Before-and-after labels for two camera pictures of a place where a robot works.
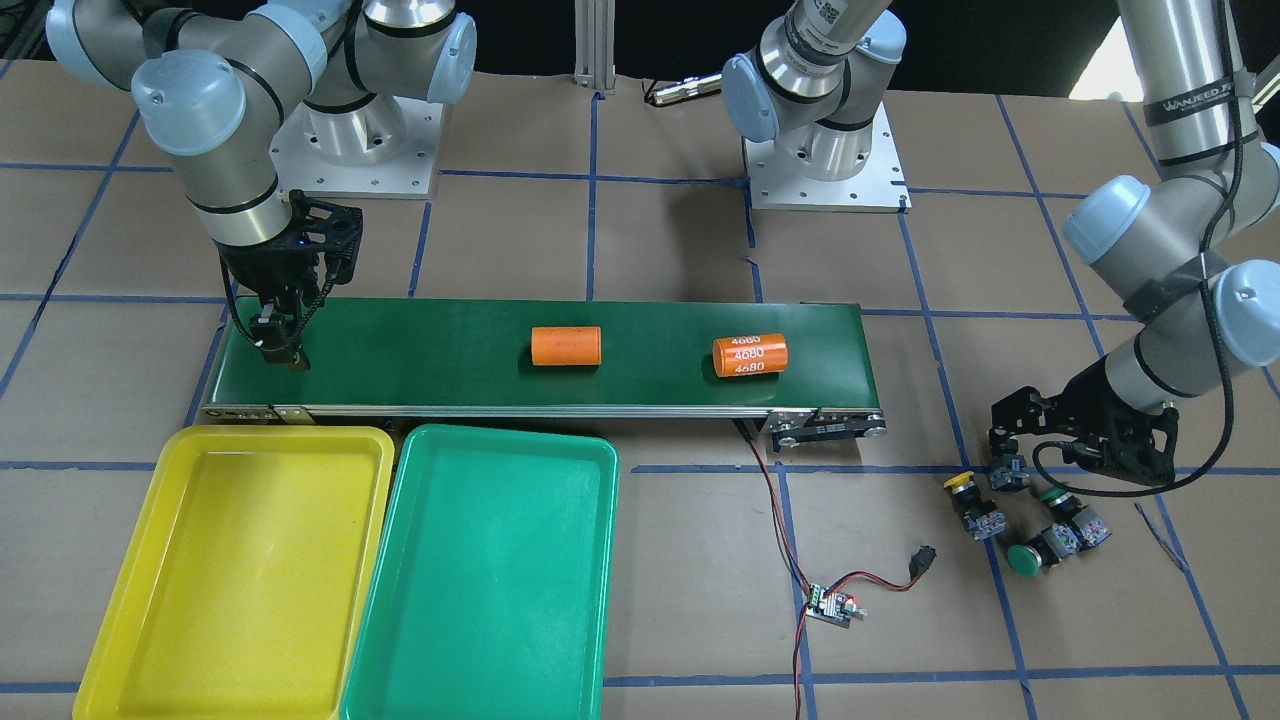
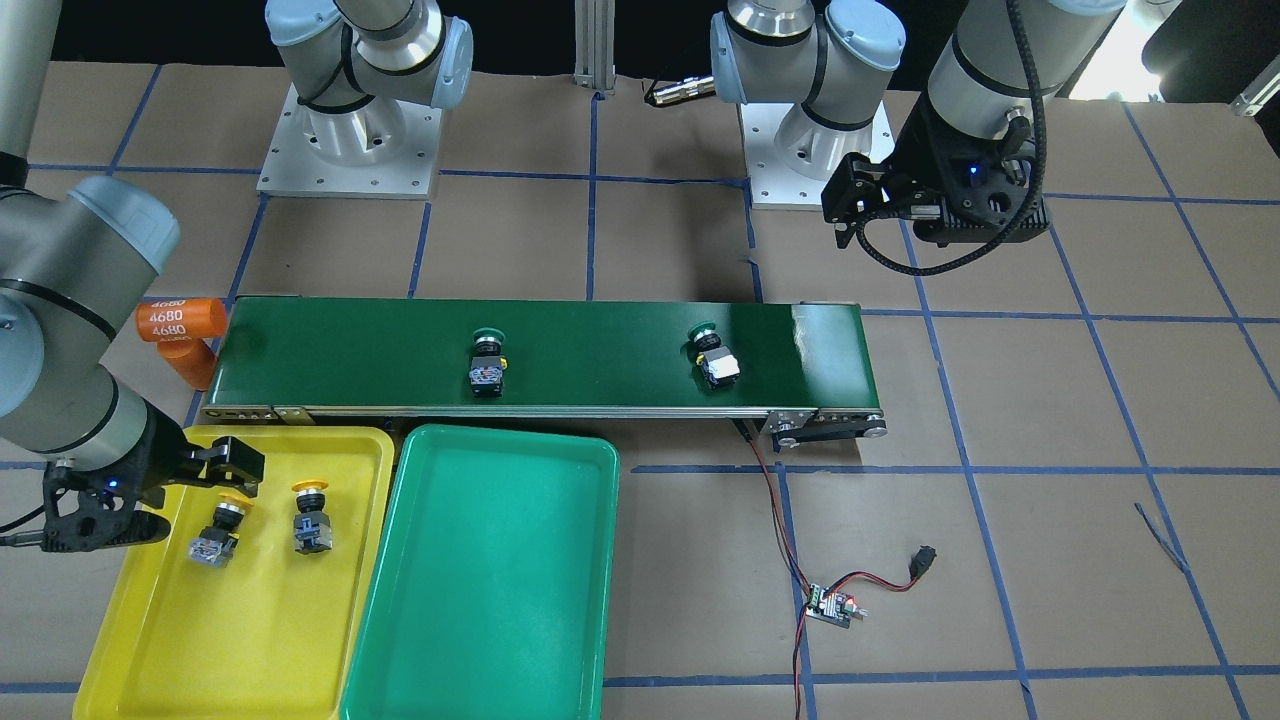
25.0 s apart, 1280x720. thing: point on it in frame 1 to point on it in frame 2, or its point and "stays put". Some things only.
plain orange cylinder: x=566 y=345 to x=193 y=358
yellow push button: x=1008 y=471 to x=312 y=525
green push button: x=1090 y=526 to x=488 y=364
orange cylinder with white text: x=751 y=354 to x=177 y=320
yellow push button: x=981 y=516 to x=215 y=544
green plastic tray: x=490 y=593 stays put
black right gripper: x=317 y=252 to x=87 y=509
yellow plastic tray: x=245 y=591 stays put
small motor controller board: x=833 y=608 stays put
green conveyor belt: x=801 y=371 stays put
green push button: x=1044 y=550 to x=717 y=365
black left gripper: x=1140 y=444 to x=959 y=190
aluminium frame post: x=595 y=27 stays put
